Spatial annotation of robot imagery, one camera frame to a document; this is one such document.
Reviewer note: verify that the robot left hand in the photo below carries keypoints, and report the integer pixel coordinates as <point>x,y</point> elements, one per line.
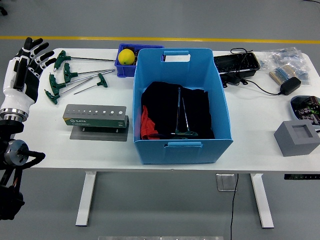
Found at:
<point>22,82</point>

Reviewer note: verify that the grey green hex key stand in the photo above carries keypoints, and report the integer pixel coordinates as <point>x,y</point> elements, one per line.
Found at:
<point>97,122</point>

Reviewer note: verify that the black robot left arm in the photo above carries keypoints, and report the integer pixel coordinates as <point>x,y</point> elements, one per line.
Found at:
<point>12,155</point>

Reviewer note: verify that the blue folding storage box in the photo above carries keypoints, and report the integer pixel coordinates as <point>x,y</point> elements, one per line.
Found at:
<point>185,152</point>

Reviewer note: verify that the black chair caster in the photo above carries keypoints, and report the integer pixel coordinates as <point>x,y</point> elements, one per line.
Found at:
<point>3,10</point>

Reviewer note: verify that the small blue parts bin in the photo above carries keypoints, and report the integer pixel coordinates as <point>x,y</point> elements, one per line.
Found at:
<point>126,71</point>

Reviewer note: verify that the red cloth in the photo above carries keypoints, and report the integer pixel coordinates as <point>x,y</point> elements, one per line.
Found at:
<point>146,123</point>

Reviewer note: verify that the white table leg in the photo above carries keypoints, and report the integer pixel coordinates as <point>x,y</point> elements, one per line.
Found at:
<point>262,200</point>
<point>86,200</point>

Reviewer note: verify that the black cloth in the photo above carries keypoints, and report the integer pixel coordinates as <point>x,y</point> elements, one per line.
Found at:
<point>200,112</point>

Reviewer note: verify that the black plastic tray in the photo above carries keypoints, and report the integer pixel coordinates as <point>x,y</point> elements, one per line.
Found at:
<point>235,63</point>

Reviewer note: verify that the metal floor plate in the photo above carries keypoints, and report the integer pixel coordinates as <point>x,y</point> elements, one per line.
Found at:
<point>225,182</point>

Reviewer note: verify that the taped resistor bundle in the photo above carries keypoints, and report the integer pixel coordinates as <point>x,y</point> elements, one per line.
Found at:
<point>282,73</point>

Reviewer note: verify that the clear plastic bag of parts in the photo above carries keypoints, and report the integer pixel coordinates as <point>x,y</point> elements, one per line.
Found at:
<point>287,56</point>

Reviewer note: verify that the black power adapter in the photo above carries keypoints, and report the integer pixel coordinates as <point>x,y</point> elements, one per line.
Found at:
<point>290,86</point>

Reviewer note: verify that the light blue bowl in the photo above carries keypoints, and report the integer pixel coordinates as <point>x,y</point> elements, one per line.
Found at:
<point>293,108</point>

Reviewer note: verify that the grey hollow cube block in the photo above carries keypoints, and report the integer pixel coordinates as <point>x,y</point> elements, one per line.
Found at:
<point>292,145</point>

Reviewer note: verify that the pile of electronic components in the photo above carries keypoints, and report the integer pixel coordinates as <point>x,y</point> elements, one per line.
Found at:
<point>308,108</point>

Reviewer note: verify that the black table control panel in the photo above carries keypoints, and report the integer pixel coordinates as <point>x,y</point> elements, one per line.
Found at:
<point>302,176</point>

